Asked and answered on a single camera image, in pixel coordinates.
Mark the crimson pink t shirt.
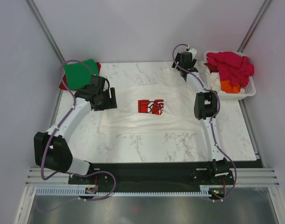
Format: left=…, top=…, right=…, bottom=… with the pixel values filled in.
left=205, top=51, right=254, bottom=88

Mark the white Coca-Cola t shirt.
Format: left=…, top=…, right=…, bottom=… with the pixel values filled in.
left=99, top=68, right=202, bottom=135

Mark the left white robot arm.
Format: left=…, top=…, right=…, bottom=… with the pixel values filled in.
left=34, top=76, right=117, bottom=183

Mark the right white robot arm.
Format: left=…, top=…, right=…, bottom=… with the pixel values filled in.
left=172, top=50, right=229, bottom=184

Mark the dark red garment in basket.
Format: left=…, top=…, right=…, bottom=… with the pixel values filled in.
left=208, top=64, right=219, bottom=73

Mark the cream t shirt in basket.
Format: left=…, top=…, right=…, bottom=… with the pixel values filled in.
left=209, top=72, right=221, bottom=92

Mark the folded green t shirt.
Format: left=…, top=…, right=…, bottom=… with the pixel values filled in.
left=63, top=59, right=101, bottom=91

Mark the orange t shirt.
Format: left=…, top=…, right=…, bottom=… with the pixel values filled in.
left=221, top=80, right=241, bottom=94

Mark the folded dark red t shirt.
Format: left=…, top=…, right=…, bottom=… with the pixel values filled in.
left=58, top=62, right=102, bottom=91

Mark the white plastic laundry basket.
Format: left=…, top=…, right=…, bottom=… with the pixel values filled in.
left=204, top=51, right=256, bottom=100

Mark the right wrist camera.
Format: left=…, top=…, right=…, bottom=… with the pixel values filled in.
left=186, top=48, right=197, bottom=58

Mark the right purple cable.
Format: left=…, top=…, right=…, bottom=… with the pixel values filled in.
left=172, top=44, right=237, bottom=203

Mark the purple cable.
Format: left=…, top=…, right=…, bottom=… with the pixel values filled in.
left=172, top=44, right=237, bottom=203
left=41, top=60, right=116, bottom=201

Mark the right aluminium corner post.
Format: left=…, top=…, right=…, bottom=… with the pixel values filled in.
left=237, top=0, right=273, bottom=53

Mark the aluminium corner post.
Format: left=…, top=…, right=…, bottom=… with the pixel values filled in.
left=25, top=0, right=65, bottom=63
left=237, top=0, right=273, bottom=53

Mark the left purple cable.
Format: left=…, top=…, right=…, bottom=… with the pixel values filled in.
left=41, top=60, right=116, bottom=201

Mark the white slotted cable duct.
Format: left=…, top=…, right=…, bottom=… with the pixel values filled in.
left=35, top=186, right=225, bottom=197

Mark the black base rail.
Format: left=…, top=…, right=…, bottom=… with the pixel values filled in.
left=68, top=162, right=234, bottom=192

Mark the left aluminium corner post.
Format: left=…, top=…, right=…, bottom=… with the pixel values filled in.
left=25, top=0, right=65, bottom=63

